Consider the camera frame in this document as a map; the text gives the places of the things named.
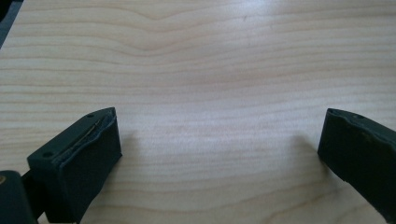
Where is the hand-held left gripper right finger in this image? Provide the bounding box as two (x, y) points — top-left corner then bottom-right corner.
(317, 107), (396, 224)

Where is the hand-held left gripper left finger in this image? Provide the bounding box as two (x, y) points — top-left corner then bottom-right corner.
(26, 106), (123, 224)

